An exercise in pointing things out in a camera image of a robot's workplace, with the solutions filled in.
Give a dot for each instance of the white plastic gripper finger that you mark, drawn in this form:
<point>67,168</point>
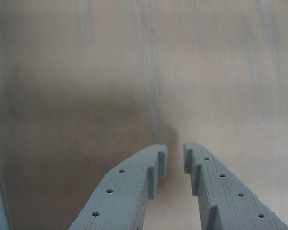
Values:
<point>230,203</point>
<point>124,191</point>

